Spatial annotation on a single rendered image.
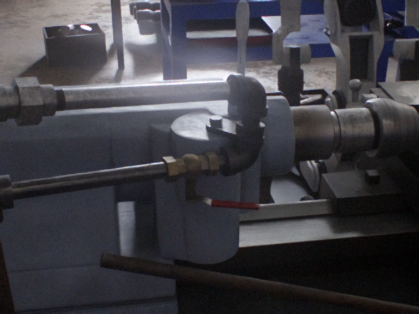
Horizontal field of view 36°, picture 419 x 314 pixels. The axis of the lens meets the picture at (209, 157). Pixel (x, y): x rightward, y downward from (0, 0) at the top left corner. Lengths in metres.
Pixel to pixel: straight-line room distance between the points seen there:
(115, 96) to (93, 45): 3.99
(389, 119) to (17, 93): 0.52
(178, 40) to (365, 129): 1.80
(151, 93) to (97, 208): 0.22
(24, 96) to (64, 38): 3.99
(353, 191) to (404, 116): 0.32
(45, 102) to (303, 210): 0.71
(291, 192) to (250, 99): 1.93
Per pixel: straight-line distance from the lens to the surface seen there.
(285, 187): 2.67
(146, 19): 4.82
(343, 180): 1.27
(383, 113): 0.94
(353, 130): 0.93
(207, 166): 0.73
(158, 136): 0.80
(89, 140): 0.81
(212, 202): 0.75
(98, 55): 4.67
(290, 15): 2.20
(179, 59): 2.69
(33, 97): 0.62
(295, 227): 1.19
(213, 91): 0.70
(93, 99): 0.65
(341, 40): 2.21
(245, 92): 0.71
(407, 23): 2.37
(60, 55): 4.64
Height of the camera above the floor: 1.48
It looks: 27 degrees down
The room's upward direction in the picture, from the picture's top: straight up
